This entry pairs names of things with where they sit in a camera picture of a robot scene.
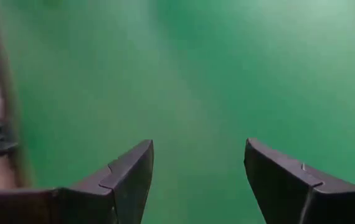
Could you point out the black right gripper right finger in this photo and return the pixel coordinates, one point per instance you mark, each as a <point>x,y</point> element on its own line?
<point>289,193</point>

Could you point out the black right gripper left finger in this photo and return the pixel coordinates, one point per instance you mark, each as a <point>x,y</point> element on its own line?
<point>71,205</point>

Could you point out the green table mat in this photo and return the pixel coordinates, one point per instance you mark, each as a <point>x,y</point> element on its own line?
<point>196,77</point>

